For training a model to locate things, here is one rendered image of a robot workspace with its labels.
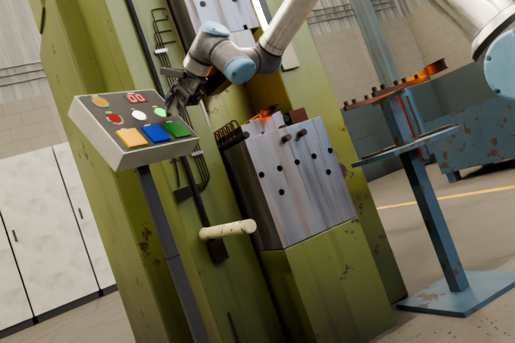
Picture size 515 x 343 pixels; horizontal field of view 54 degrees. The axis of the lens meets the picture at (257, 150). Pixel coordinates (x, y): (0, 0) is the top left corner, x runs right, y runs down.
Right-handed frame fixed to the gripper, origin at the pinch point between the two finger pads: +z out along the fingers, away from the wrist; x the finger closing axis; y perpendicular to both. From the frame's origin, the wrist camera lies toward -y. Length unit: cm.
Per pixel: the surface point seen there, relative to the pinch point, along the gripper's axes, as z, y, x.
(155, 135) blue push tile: 1.6, 7.8, -11.4
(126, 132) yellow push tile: 1.6, 4.7, -20.8
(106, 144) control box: 5.4, 4.5, -27.0
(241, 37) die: -19, -19, 48
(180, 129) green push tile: 1.5, 7.5, 0.6
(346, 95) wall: 233, -208, 769
